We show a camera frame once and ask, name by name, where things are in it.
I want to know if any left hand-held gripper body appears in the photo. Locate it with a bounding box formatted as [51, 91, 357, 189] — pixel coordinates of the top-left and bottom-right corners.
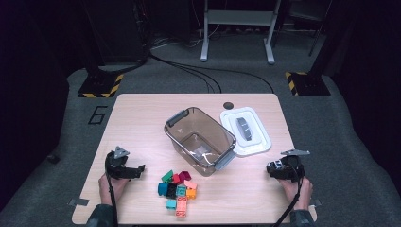
[104, 146, 134, 181]

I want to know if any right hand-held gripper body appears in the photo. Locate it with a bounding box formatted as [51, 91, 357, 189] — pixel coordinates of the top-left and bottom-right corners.
[277, 148, 311, 183]

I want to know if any green toy block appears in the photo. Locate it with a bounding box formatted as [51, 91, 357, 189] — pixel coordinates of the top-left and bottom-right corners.
[161, 169, 175, 184]

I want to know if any white box lid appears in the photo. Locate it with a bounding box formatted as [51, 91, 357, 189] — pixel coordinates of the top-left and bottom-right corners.
[219, 106, 272, 158]

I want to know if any black toy block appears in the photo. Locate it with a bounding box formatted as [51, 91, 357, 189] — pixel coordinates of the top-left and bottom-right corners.
[166, 183, 178, 200]

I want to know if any pink toy block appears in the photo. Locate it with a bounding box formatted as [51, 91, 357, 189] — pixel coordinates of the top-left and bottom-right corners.
[183, 179, 199, 191]

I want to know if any translucent brown storage box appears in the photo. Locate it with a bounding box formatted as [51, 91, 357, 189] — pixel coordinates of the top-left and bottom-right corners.
[163, 106, 238, 178]

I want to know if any long salmon toy block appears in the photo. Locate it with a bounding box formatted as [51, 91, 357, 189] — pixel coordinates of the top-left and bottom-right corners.
[175, 196, 188, 218]

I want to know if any person's right hand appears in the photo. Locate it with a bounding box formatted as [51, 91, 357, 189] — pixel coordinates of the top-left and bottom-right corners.
[278, 176, 314, 211]

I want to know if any person's left hand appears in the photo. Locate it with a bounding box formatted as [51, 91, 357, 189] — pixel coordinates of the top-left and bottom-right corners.
[97, 173, 131, 206]

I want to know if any black base with striped tape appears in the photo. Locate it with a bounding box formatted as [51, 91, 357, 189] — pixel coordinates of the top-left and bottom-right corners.
[78, 73, 125, 98]
[285, 71, 331, 96]

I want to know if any dark cabinet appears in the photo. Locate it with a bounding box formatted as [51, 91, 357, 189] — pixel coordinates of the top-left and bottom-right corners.
[80, 0, 149, 64]

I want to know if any white metal stand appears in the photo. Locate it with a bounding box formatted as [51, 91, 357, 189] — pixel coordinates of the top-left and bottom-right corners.
[200, 0, 283, 65]

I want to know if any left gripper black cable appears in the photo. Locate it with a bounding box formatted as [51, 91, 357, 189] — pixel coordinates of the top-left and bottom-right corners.
[106, 174, 119, 227]

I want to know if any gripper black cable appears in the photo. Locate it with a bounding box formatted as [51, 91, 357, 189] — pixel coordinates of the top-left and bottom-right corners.
[106, 174, 119, 227]
[272, 166, 305, 227]

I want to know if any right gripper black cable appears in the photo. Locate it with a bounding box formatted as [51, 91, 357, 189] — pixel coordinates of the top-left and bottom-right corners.
[272, 166, 305, 227]

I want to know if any black floor cable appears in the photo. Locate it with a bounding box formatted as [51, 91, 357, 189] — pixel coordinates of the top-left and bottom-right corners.
[150, 56, 222, 94]
[149, 53, 274, 94]

